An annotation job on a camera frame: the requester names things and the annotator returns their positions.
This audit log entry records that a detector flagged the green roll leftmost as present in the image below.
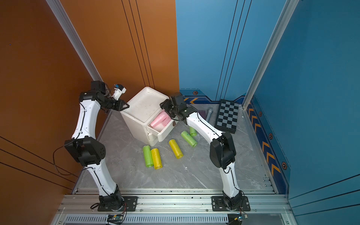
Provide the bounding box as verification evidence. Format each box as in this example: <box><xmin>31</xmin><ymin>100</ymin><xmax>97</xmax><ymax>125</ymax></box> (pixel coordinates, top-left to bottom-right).
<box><xmin>142</xmin><ymin>145</ymin><xmax>154</xmax><ymax>168</ymax></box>

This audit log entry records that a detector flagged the green circuit board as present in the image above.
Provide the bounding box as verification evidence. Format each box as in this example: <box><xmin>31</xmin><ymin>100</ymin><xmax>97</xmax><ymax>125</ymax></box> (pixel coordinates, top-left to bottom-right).
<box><xmin>106</xmin><ymin>214</ymin><xmax>125</xmax><ymax>225</ymax></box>
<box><xmin>232</xmin><ymin>214</ymin><xmax>248</xmax><ymax>225</ymax></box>

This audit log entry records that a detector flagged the white three-drawer cabinet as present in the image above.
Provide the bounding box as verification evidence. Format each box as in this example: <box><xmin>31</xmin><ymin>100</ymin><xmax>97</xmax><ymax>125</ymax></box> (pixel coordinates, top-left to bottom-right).
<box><xmin>121</xmin><ymin>87</ymin><xmax>169</xmax><ymax>146</ymax></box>

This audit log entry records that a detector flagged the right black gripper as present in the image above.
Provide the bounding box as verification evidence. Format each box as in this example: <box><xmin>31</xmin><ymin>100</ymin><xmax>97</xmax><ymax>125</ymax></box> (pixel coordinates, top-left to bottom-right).
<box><xmin>159</xmin><ymin>98</ymin><xmax>180</xmax><ymax>118</ymax></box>

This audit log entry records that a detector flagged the right green circuit board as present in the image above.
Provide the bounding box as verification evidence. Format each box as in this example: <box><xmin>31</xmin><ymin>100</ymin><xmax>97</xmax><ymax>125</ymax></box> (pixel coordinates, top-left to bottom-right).
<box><xmin>232</xmin><ymin>214</ymin><xmax>248</xmax><ymax>225</ymax></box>

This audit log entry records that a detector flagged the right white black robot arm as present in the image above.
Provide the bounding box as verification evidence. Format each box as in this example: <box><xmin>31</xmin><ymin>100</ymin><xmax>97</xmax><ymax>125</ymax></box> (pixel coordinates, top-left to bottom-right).
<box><xmin>159</xmin><ymin>92</ymin><xmax>244</xmax><ymax>211</ymax></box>

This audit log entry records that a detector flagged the right aluminium corner post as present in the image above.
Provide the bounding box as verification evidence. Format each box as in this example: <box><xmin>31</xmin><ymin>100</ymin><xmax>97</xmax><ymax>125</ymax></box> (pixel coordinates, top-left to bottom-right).
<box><xmin>242</xmin><ymin>0</ymin><xmax>299</xmax><ymax>110</ymax></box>

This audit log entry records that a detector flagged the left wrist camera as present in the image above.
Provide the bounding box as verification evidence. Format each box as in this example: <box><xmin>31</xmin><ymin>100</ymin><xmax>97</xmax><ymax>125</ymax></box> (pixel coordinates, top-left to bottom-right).
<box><xmin>112</xmin><ymin>84</ymin><xmax>126</xmax><ymax>100</ymax></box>

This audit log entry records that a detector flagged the aluminium mounting rail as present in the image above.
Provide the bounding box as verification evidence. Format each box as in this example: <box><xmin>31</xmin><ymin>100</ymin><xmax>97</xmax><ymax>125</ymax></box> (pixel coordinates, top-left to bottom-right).
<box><xmin>52</xmin><ymin>188</ymin><xmax>296</xmax><ymax>225</ymax></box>

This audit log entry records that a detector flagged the yellow roll right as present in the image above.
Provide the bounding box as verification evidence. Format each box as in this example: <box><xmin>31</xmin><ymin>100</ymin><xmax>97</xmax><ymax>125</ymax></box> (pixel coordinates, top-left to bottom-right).
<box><xmin>169</xmin><ymin>139</ymin><xmax>183</xmax><ymax>159</ymax></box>

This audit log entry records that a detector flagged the silver toy microphone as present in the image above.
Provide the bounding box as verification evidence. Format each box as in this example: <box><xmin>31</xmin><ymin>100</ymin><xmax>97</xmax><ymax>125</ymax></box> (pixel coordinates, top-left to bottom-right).
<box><xmin>205</xmin><ymin>108</ymin><xmax>213</xmax><ymax>122</ymax></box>

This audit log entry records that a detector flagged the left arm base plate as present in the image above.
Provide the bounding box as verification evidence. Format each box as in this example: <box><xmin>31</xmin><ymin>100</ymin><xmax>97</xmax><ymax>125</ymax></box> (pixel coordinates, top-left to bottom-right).
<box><xmin>97</xmin><ymin>196</ymin><xmax>138</xmax><ymax>212</ymax></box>

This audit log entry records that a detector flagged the aluminium corner post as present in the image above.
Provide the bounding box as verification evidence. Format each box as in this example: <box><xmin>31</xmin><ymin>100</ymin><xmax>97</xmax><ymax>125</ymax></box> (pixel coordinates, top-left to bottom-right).
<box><xmin>46</xmin><ymin>0</ymin><xmax>103</xmax><ymax>81</ymax></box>
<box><xmin>242</xmin><ymin>0</ymin><xmax>299</xmax><ymax>110</ymax></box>

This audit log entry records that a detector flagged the yellow roll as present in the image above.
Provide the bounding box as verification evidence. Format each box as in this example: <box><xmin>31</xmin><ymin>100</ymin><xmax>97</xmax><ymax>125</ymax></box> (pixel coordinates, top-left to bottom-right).
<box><xmin>169</xmin><ymin>139</ymin><xmax>183</xmax><ymax>159</ymax></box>
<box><xmin>151</xmin><ymin>148</ymin><xmax>163</xmax><ymax>170</ymax></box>

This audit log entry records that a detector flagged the yellow roll left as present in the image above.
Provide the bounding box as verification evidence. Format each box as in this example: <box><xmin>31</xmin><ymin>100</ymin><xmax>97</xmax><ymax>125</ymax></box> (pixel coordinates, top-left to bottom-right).
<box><xmin>151</xmin><ymin>148</ymin><xmax>163</xmax><ymax>170</ymax></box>

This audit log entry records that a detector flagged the green roll with label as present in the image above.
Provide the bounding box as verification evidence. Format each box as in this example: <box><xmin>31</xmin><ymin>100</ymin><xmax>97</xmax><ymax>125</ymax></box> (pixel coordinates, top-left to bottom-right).
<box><xmin>181</xmin><ymin>131</ymin><xmax>197</xmax><ymax>147</ymax></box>

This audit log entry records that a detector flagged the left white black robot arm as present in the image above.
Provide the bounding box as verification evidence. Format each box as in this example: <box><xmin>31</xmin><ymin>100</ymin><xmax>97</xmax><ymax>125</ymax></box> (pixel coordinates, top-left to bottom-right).
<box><xmin>64</xmin><ymin>84</ymin><xmax>129</xmax><ymax>207</ymax></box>

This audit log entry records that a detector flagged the black silver chessboard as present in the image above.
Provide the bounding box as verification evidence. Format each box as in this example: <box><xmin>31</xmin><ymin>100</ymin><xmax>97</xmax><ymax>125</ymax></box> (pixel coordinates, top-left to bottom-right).
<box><xmin>214</xmin><ymin>99</ymin><xmax>239</xmax><ymax>134</ymax></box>

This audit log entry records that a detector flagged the left aluminium corner post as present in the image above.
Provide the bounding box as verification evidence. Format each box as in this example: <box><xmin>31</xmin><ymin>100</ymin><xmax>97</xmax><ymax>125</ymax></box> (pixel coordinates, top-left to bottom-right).
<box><xmin>46</xmin><ymin>0</ymin><xmax>103</xmax><ymax>81</ymax></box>

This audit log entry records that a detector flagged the left green circuit board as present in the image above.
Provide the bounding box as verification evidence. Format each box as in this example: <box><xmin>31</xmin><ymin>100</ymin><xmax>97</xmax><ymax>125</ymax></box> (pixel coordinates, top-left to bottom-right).
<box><xmin>106</xmin><ymin>214</ymin><xmax>125</xmax><ymax>225</ymax></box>

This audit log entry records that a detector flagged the purple embossed cube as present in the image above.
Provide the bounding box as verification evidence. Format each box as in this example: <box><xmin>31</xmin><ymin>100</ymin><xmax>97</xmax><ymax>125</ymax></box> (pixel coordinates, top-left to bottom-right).
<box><xmin>198</xmin><ymin>110</ymin><xmax>207</xmax><ymax>119</ymax></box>

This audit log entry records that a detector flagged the pink roll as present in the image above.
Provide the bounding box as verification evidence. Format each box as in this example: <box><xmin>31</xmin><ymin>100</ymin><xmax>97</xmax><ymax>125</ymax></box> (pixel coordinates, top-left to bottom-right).
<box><xmin>150</xmin><ymin>111</ymin><xmax>169</xmax><ymax>128</ymax></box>
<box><xmin>160</xmin><ymin>117</ymin><xmax>172</xmax><ymax>126</ymax></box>
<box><xmin>153</xmin><ymin>123</ymin><xmax>166</xmax><ymax>133</ymax></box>

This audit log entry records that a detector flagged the green roll near microphone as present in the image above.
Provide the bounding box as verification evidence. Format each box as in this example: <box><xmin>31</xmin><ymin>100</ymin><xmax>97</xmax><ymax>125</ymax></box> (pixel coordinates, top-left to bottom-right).
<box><xmin>189</xmin><ymin>127</ymin><xmax>197</xmax><ymax>137</ymax></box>

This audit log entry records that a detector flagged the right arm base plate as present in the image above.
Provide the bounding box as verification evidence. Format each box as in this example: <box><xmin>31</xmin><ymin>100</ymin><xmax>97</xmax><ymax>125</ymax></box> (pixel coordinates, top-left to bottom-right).
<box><xmin>211</xmin><ymin>196</ymin><xmax>251</xmax><ymax>212</ymax></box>

